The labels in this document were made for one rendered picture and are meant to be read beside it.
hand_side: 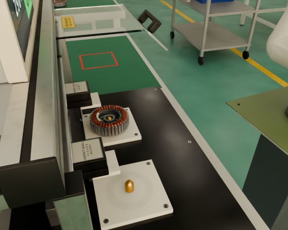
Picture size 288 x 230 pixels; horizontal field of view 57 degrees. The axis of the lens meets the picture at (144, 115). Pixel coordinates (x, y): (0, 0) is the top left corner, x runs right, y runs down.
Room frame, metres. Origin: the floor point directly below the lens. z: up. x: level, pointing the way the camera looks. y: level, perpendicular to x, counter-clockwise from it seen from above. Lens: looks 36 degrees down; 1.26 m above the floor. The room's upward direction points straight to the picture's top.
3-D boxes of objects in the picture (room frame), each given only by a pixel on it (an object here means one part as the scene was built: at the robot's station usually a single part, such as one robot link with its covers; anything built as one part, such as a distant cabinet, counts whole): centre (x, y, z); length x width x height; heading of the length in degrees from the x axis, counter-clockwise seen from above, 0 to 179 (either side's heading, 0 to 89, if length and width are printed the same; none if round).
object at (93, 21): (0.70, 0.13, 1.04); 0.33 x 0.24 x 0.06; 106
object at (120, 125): (0.62, 0.10, 0.80); 0.11 x 0.11 x 0.04
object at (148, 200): (0.38, 0.03, 0.78); 0.15 x 0.15 x 0.01; 16
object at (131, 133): (0.62, 0.10, 0.78); 0.15 x 0.15 x 0.01; 16
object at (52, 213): (0.34, 0.17, 0.80); 0.08 x 0.05 x 0.06; 16
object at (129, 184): (0.38, 0.03, 0.80); 0.02 x 0.02 x 0.03
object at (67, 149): (0.47, 0.16, 1.03); 0.62 x 0.01 x 0.03; 16
